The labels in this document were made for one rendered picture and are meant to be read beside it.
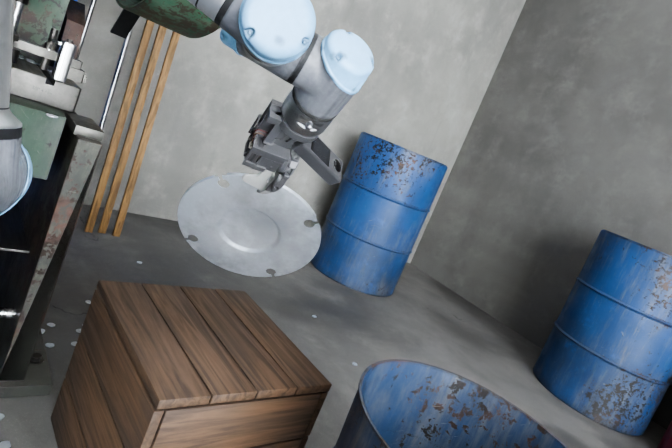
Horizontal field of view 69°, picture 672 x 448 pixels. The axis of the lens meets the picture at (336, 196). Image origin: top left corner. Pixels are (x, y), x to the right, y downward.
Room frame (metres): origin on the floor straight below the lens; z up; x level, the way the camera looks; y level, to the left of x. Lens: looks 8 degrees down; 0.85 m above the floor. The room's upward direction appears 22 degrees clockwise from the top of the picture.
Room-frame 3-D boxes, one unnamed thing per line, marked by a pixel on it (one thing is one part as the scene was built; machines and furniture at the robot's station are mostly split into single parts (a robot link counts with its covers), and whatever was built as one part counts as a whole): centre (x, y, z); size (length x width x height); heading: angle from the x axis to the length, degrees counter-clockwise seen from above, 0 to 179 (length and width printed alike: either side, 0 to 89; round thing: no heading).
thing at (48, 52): (1.20, 0.78, 0.76); 0.17 x 0.06 x 0.10; 131
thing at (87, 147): (1.37, 0.80, 0.45); 0.92 x 0.12 x 0.90; 41
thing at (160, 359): (0.98, 0.13, 0.18); 0.40 x 0.38 x 0.35; 43
